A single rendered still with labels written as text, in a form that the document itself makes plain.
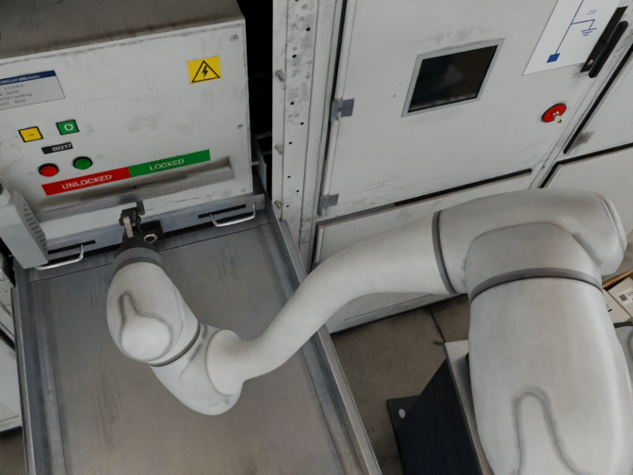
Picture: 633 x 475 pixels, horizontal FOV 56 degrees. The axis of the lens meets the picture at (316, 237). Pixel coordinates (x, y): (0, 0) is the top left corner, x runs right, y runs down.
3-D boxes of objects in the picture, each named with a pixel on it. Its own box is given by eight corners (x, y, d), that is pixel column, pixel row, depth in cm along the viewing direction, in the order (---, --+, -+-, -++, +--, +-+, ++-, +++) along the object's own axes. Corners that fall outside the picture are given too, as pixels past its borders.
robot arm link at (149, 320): (90, 281, 91) (139, 335, 99) (90, 340, 78) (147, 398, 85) (151, 244, 92) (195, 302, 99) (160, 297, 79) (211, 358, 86)
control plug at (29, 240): (50, 263, 113) (16, 212, 98) (23, 270, 112) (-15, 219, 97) (45, 230, 117) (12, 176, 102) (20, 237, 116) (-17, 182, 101)
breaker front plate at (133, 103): (252, 199, 135) (245, 26, 95) (30, 252, 125) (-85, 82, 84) (251, 195, 136) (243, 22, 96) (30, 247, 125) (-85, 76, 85)
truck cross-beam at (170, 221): (265, 208, 140) (265, 193, 135) (24, 266, 128) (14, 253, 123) (259, 191, 142) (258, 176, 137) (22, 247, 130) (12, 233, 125)
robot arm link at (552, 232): (431, 183, 67) (436, 290, 60) (606, 141, 59) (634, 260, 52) (463, 237, 77) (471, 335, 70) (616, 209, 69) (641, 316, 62)
